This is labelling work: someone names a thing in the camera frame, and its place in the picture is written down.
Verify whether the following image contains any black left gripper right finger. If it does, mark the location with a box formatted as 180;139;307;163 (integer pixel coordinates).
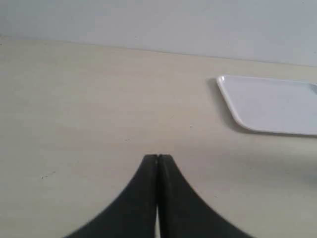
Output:
158;155;250;238

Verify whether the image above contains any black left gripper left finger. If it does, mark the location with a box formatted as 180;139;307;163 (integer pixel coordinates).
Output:
67;154;158;238

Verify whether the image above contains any white plastic tray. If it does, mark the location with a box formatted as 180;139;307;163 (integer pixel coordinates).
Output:
216;75;317;136

